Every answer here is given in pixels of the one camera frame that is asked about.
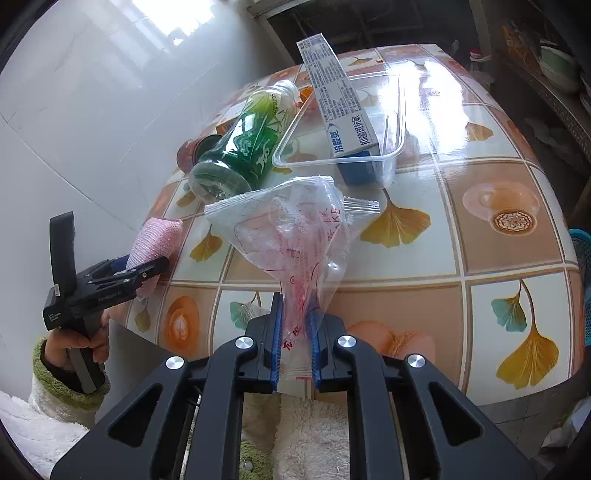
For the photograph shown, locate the clear plastic tray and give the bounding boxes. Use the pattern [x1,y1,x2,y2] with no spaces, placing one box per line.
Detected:
[273,72,406,188]

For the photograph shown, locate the yellow cooking oil bottle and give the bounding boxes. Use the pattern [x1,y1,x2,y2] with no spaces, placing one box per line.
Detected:
[469,48,494,87]

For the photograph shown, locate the green labelled plastic bottle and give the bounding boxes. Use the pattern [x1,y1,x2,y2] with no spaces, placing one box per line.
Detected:
[187,80,300,204]

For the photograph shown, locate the patterned tablecloth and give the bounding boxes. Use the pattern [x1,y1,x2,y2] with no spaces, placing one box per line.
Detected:
[119,45,585,405]

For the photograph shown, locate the blue plastic trash basket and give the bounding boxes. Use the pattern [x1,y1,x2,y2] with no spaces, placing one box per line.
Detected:
[568,227,591,347]

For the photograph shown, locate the red printed can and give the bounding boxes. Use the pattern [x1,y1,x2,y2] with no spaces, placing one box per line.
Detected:
[176,134,221,174]

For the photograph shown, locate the green cuffed white sleeve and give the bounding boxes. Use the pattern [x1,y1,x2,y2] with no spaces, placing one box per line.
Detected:
[0,338,112,480]

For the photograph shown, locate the clear printed plastic bag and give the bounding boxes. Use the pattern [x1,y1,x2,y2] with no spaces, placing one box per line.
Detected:
[205,176,381,382]

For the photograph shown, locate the blue white toothpaste box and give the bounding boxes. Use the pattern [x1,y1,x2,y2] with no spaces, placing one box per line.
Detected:
[297,34,383,186]

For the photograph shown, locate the stacked green white bowls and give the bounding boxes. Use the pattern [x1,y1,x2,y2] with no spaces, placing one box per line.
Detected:
[539,41,580,94]

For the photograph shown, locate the left hand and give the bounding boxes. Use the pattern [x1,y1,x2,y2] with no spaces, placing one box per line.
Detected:
[44,310,110,371]

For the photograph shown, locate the pink cloth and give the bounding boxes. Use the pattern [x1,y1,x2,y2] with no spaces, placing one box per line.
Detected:
[126,217,183,270]

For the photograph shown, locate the orange peel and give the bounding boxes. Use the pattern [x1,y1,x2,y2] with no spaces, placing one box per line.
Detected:
[298,85,314,103]

